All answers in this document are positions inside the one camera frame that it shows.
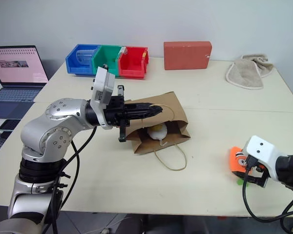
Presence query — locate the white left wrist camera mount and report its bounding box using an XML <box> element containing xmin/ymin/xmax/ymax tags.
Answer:
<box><xmin>90</xmin><ymin>66</ymin><xmax>117</xmax><ymax>130</ymax></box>

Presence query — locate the red-brown rectangular box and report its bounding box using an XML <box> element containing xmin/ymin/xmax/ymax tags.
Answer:
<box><xmin>163</xmin><ymin>40</ymin><xmax>213</xmax><ymax>71</ymax></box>

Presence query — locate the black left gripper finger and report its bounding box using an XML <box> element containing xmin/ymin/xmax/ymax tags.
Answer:
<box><xmin>126</xmin><ymin>110</ymin><xmax>163</xmax><ymax>121</ymax></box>
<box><xmin>126</xmin><ymin>101</ymin><xmax>165</xmax><ymax>114</ymax></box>

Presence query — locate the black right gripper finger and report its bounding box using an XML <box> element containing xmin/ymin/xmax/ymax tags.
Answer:
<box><xmin>231</xmin><ymin>170</ymin><xmax>251</xmax><ymax>180</ymax></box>

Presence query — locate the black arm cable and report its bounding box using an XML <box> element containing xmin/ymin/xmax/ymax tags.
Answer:
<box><xmin>241</xmin><ymin>155</ymin><xmax>293</xmax><ymax>234</ymax></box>
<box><xmin>42</xmin><ymin>126</ymin><xmax>98</xmax><ymax>234</ymax></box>

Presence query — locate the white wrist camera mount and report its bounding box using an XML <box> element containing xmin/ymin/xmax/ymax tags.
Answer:
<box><xmin>241</xmin><ymin>135</ymin><xmax>288</xmax><ymax>182</ymax></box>
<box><xmin>90</xmin><ymin>66</ymin><xmax>117</xmax><ymax>130</ymax></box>

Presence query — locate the red plastic storage bin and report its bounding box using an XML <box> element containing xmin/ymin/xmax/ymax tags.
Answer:
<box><xmin>117</xmin><ymin>46</ymin><xmax>150</xmax><ymax>80</ymax></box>

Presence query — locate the open laptop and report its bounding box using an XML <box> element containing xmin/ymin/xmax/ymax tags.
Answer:
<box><xmin>0</xmin><ymin>45</ymin><xmax>50</xmax><ymax>120</ymax></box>

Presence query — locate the clear plastic cup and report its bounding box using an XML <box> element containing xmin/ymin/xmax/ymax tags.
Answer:
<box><xmin>75</xmin><ymin>48</ymin><xmax>97</xmax><ymax>67</ymax></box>

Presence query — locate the white and yellow plush toy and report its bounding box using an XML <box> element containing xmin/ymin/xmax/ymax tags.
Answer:
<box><xmin>146</xmin><ymin>123</ymin><xmax>168</xmax><ymax>147</ymax></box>

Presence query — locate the green plastic storage bin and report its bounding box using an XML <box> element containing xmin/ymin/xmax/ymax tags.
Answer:
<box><xmin>92</xmin><ymin>45</ymin><xmax>124</xmax><ymax>78</ymax></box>

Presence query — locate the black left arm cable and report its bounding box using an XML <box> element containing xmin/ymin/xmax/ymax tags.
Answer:
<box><xmin>42</xmin><ymin>126</ymin><xmax>98</xmax><ymax>234</ymax></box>

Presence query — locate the blue plastic storage bin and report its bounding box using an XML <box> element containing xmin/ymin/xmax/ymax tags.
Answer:
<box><xmin>65</xmin><ymin>43</ymin><xmax>101</xmax><ymax>77</ymax></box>

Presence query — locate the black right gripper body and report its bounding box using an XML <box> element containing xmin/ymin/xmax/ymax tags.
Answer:
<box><xmin>244</xmin><ymin>165</ymin><xmax>270</xmax><ymax>188</ymax></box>

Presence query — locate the beige towel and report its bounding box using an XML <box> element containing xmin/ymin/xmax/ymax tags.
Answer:
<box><xmin>225</xmin><ymin>53</ymin><xmax>274</xmax><ymax>91</ymax></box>

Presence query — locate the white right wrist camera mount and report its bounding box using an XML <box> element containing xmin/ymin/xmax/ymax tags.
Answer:
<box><xmin>241</xmin><ymin>135</ymin><xmax>288</xmax><ymax>182</ymax></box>

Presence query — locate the orange plush toy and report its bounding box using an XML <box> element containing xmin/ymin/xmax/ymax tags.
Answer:
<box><xmin>228</xmin><ymin>145</ymin><xmax>266</xmax><ymax>187</ymax></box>

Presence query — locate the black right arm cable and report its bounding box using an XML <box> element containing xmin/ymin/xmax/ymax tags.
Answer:
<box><xmin>241</xmin><ymin>155</ymin><xmax>293</xmax><ymax>234</ymax></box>

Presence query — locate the brown paper bag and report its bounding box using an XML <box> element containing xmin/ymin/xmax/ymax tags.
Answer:
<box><xmin>125</xmin><ymin>91</ymin><xmax>191</xmax><ymax>172</ymax></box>

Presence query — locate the dark smartphone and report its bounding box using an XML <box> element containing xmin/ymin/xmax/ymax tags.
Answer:
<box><xmin>0</xmin><ymin>118</ymin><xmax>22</xmax><ymax>133</ymax></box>

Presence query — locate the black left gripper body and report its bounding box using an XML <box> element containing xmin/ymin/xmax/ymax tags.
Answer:
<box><xmin>104</xmin><ymin>84</ymin><xmax>133</xmax><ymax>143</ymax></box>

